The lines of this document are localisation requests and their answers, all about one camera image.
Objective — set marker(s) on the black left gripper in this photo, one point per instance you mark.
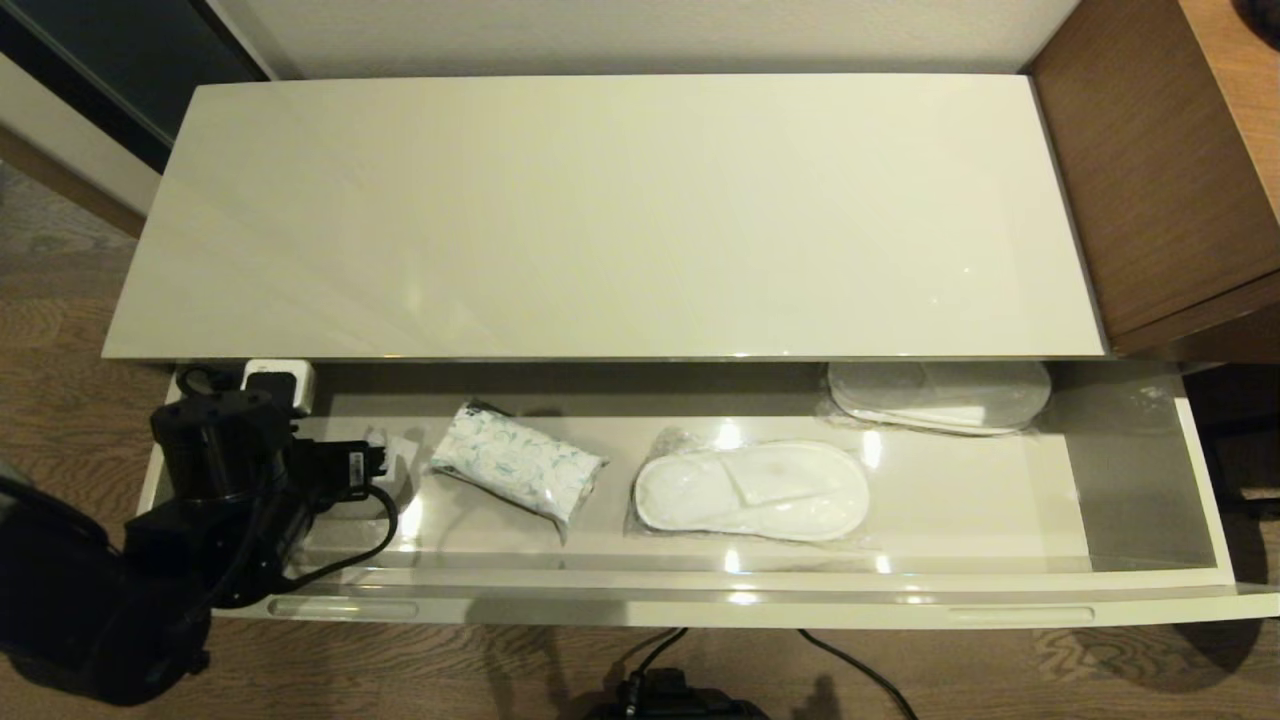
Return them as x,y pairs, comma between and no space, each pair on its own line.
340,470

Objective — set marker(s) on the white cabinet drawer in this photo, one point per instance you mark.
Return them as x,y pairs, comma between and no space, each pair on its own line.
950,500

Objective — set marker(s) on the silver black robot base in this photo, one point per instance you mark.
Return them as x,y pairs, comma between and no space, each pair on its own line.
680,702

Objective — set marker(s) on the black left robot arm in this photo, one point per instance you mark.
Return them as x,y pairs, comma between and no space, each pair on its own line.
120,580

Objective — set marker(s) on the blue patterned tissue pack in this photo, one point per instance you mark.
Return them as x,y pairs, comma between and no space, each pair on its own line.
520,465

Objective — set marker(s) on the white glossy cabinet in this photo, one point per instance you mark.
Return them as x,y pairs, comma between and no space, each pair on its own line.
640,220

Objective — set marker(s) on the white slippers in plastic bag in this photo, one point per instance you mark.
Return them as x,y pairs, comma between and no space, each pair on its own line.
940,395
750,490

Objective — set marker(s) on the dark door panel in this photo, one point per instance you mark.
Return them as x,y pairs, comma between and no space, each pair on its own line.
110,60

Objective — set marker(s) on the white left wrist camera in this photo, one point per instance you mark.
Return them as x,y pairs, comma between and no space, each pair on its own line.
290,375

